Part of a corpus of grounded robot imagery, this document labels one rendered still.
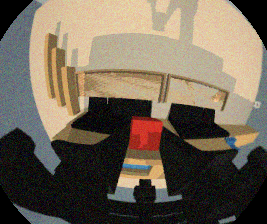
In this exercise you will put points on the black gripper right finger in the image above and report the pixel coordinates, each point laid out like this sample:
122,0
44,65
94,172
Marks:
183,163

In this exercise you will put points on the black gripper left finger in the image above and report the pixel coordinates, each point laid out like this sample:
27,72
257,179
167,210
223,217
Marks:
104,158

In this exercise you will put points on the small red block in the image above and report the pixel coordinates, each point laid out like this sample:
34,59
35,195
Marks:
145,134

